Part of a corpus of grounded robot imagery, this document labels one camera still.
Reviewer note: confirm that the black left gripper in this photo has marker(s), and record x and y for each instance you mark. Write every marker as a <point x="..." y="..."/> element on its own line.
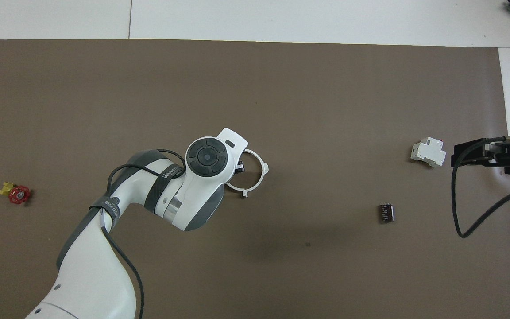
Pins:
<point x="240" y="168"/>

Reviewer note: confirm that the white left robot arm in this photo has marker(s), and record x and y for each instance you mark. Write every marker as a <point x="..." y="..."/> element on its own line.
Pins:
<point x="104" y="274"/>

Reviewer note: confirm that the white circuit breaker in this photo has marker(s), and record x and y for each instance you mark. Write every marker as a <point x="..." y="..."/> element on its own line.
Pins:
<point x="427" y="153"/>

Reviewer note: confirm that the black cylindrical capacitor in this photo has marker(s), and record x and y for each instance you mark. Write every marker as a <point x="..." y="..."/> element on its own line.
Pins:
<point x="386" y="213"/>

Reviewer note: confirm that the brown table mat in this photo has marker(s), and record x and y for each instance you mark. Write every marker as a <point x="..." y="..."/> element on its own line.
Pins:
<point x="326" y="274"/>

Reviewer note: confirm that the red and yellow valve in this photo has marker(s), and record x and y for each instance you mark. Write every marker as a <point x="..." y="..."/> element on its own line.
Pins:
<point x="19" y="195"/>

